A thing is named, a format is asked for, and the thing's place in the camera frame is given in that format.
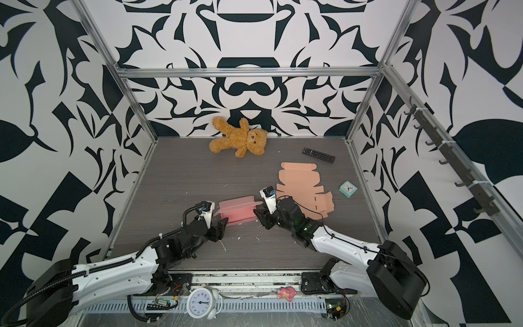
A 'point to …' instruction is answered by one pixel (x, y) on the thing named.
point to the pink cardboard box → (238, 210)
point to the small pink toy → (287, 292)
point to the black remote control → (318, 154)
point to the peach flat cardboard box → (298, 180)
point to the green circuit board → (336, 308)
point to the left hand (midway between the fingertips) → (221, 214)
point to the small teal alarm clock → (348, 189)
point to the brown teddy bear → (244, 139)
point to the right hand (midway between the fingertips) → (258, 207)
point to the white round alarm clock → (203, 302)
